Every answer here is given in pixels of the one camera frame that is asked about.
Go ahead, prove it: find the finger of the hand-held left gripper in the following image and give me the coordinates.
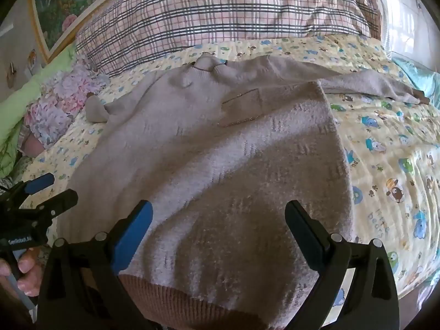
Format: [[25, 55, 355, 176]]
[[0, 173, 56, 210], [21, 189, 79, 226]]

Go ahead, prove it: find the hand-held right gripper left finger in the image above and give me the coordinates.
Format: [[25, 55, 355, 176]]
[[36, 199, 155, 330]]

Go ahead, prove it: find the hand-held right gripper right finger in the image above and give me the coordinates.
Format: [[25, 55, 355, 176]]
[[285, 200, 401, 330]]

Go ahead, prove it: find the beige knit sweater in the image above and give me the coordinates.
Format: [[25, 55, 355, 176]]
[[57, 52, 430, 330]]

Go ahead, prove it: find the person's left hand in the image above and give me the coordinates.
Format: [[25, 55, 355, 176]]
[[0, 247, 47, 294]]

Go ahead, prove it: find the light green blanket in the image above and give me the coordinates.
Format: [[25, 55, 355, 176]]
[[0, 43, 78, 179]]

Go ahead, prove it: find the pink floral fleece blanket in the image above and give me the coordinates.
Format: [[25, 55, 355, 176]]
[[22, 55, 111, 148]]

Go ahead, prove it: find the yellow animal print bed sheet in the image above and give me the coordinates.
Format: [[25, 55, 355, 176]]
[[21, 34, 440, 303]]

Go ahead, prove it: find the framed landscape picture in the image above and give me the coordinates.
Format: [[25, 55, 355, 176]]
[[27, 0, 138, 66]]

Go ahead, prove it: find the teal cloth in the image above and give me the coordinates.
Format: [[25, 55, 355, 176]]
[[392, 55, 440, 107]]

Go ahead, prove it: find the plaid pillow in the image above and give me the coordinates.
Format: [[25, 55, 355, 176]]
[[75, 0, 382, 76]]

